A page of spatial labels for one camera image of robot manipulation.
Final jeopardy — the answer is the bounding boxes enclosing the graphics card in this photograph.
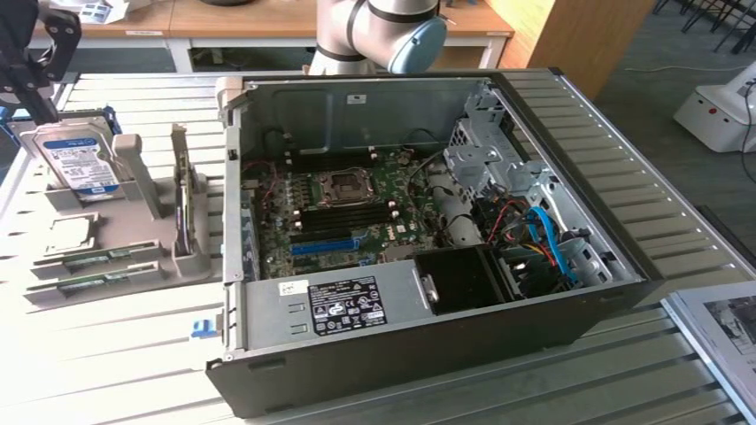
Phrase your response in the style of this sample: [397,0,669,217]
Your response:
[169,123,200,259]

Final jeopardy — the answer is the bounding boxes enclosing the CPU chip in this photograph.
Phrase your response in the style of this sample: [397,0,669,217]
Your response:
[45,212,101,259]

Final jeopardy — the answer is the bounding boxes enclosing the black open PC case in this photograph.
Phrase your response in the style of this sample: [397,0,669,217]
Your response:
[204,66,666,420]

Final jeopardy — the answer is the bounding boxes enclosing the green RAM stick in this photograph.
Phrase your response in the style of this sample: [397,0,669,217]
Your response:
[60,248,136,272]
[54,271,132,294]

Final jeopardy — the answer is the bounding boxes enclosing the white floor cable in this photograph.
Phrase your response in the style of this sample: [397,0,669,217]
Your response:
[622,63,752,74]

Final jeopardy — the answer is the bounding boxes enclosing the CPU socket with metal frame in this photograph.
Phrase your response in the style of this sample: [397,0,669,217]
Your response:
[310,169,381,210]

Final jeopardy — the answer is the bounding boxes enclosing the metal disk bay cage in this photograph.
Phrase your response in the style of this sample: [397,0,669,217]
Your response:
[440,80,560,203]

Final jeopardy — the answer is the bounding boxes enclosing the yellow power wires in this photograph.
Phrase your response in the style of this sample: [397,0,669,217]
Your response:
[517,241,557,267]

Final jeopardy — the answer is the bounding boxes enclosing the wooden desk with white frame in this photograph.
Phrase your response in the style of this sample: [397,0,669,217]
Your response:
[32,0,516,74]

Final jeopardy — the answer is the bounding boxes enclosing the grey power supply unit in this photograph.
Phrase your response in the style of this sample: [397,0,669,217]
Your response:
[240,260,440,352]

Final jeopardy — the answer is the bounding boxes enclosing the wooden cabinet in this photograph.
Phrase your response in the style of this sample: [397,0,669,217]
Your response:
[488,0,657,101]

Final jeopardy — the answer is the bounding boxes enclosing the black chairs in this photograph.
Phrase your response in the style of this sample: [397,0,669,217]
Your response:
[650,0,756,55]

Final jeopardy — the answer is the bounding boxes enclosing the white paper boxes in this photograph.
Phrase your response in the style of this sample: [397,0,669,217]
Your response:
[74,0,150,25]

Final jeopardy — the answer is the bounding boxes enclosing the blue expansion slot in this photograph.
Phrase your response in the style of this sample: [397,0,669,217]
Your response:
[288,238,364,258]

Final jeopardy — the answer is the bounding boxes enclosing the blue flat data wire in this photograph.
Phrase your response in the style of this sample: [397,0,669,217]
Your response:
[525,205,578,284]

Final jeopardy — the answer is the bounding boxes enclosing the hard disk with blue label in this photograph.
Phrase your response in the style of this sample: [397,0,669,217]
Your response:
[20,123,129,199]

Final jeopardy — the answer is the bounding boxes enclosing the red and black wire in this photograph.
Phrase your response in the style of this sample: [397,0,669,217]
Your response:
[244,160,277,197]

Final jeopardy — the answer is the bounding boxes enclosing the white machine with red button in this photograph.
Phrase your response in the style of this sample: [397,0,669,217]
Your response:
[672,59,756,154]

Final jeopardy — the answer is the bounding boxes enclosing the grey parts rack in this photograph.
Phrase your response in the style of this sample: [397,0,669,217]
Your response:
[21,122,214,307]

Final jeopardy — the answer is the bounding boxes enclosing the black RAM slot bank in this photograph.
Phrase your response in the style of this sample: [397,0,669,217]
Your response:
[292,203,398,234]
[282,148,380,174]

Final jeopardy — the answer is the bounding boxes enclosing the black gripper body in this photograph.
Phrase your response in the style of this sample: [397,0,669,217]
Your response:
[0,0,44,63]

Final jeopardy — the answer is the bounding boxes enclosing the open printed booklet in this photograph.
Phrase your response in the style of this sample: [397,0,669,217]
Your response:
[660,285,756,425]

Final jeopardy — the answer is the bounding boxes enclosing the black expansion slot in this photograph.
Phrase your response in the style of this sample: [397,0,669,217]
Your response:
[288,229,357,245]

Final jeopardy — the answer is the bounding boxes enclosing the thin red wire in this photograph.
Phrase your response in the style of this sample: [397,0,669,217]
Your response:
[488,201,528,243]

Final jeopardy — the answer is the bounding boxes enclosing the blue disk caddy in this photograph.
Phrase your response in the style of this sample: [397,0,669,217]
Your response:
[0,104,124,139]

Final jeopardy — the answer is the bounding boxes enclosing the green motherboard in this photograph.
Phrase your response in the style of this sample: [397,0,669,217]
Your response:
[240,149,469,281]

